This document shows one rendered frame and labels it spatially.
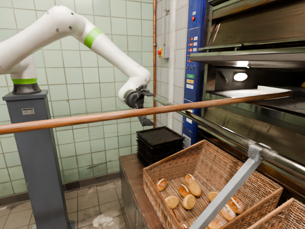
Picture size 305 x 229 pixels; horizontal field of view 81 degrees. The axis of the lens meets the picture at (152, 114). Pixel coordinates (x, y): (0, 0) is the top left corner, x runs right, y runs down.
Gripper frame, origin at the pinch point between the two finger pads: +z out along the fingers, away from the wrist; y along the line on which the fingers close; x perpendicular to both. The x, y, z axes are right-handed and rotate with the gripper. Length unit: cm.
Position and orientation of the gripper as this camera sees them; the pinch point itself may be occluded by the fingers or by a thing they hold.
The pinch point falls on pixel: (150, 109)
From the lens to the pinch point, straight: 73.1
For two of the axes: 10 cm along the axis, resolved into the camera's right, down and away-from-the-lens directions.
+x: -9.2, 1.1, -3.7
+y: 0.0, 9.6, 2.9
